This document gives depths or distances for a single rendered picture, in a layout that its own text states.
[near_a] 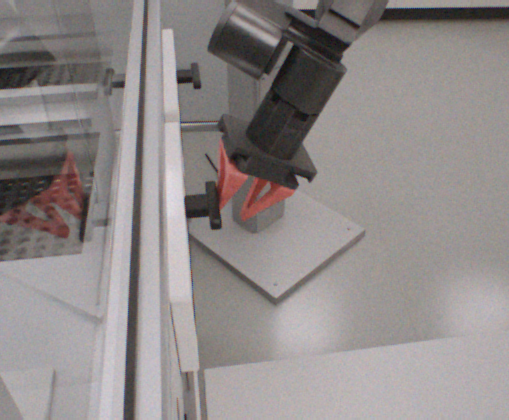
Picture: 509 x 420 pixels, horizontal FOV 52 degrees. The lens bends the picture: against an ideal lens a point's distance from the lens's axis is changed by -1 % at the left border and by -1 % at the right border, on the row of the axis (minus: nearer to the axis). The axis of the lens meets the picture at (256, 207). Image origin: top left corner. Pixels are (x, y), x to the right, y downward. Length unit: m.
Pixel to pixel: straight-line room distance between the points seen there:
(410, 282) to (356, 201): 0.43
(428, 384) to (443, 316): 1.11
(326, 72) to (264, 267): 1.26
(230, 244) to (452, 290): 0.73
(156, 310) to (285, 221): 1.53
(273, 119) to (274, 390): 0.28
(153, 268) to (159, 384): 0.09
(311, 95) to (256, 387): 0.30
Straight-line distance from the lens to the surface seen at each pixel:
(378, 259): 1.83
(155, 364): 0.33
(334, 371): 0.60
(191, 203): 0.56
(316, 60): 0.50
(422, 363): 0.63
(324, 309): 1.65
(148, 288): 0.37
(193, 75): 0.82
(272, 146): 0.53
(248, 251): 1.76
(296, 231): 1.84
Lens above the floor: 1.26
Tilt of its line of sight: 39 degrees down
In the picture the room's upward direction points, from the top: straight up
